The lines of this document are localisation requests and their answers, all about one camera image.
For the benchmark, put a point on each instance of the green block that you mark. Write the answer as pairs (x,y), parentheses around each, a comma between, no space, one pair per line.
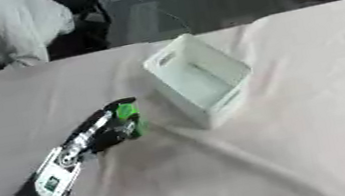
(128,114)

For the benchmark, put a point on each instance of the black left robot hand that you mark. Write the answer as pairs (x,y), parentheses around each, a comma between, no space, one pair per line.
(102,131)

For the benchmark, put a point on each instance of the white open box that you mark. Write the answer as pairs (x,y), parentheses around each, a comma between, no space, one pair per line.
(200,78)

